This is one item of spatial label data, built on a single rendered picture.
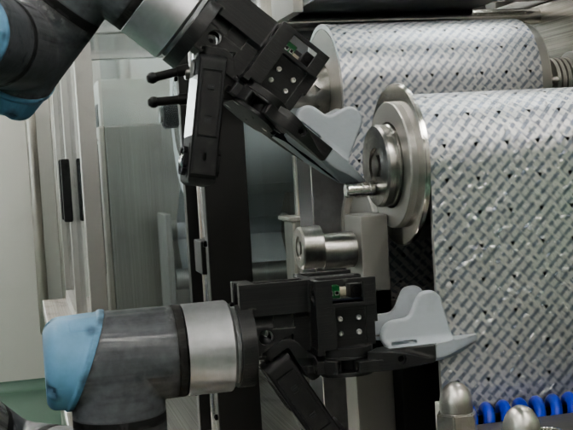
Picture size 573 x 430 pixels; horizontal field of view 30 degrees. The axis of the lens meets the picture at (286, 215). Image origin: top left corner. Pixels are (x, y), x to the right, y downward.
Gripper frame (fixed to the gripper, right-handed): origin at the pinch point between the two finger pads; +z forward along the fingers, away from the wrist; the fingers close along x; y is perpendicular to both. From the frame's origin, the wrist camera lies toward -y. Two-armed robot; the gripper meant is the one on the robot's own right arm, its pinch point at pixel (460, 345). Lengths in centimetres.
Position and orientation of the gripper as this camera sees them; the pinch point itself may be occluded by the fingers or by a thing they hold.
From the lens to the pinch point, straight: 95.2
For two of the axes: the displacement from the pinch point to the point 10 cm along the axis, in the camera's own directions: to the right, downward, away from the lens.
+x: -2.4, -0.4, 9.7
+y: -0.6, -10.0, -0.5
